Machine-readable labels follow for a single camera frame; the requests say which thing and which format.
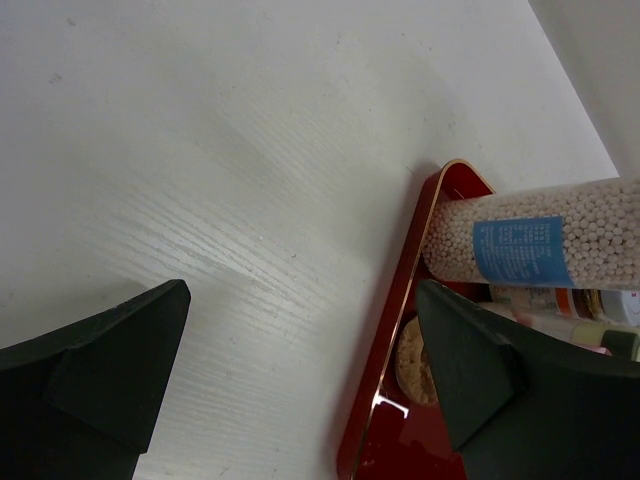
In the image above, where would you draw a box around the blue label shaker bottle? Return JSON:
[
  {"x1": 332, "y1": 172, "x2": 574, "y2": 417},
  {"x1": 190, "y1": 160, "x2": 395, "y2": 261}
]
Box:
[{"x1": 423, "y1": 178, "x2": 639, "y2": 290}]

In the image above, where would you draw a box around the red rectangular tray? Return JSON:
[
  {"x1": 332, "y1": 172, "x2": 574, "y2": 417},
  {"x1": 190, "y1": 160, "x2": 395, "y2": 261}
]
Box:
[{"x1": 336, "y1": 159, "x2": 494, "y2": 479}]

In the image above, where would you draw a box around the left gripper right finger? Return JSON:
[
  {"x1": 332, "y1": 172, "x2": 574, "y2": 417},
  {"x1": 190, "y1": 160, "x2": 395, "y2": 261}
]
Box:
[{"x1": 415, "y1": 280, "x2": 639, "y2": 479}]

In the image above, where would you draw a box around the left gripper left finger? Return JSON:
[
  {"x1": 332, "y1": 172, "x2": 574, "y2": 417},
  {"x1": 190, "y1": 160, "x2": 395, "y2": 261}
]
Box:
[{"x1": 1, "y1": 280, "x2": 191, "y2": 479}]

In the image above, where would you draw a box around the blue lid spice jar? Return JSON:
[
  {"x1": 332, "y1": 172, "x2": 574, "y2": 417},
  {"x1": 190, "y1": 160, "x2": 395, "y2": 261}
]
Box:
[{"x1": 480, "y1": 286, "x2": 639, "y2": 327}]

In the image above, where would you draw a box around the pink spice jar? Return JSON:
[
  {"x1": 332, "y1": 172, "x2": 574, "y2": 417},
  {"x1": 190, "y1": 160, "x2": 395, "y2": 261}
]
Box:
[{"x1": 394, "y1": 317, "x2": 438, "y2": 406}]

